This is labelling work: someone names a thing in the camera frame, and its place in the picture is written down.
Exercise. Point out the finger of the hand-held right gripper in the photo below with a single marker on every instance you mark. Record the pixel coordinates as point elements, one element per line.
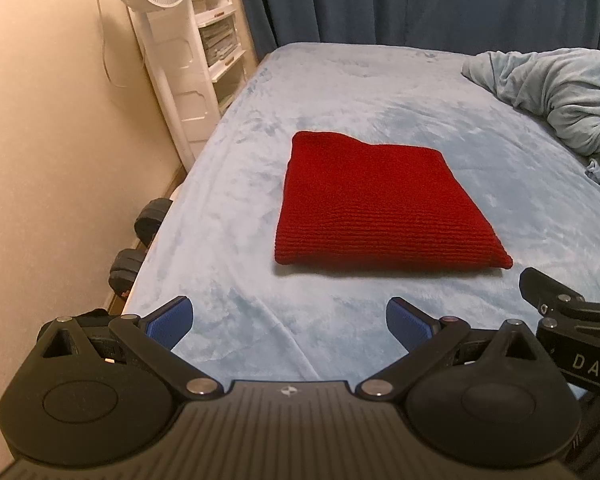
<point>545,294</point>

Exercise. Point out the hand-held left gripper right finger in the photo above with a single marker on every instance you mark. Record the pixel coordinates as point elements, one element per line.
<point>409,324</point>

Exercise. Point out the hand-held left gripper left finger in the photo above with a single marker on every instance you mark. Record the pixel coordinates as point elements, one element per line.
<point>169,322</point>

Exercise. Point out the red knit sweater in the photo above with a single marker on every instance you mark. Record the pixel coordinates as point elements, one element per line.
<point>380,200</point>

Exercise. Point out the black dumbbell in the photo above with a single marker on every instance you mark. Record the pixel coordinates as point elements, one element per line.
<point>152,219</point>
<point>126,269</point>

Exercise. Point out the grey-blue fleece blanket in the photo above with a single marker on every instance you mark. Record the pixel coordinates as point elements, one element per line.
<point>570,90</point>

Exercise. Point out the bed with light blue sheet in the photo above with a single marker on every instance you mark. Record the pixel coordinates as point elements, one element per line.
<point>370,90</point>

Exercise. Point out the white standing fan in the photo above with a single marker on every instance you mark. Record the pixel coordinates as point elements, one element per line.
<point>175,60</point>

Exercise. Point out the white shelf unit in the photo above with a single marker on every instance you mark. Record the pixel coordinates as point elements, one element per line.
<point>225,45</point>

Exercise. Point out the dark blue curtain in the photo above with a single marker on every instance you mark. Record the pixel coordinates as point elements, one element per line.
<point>430,0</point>

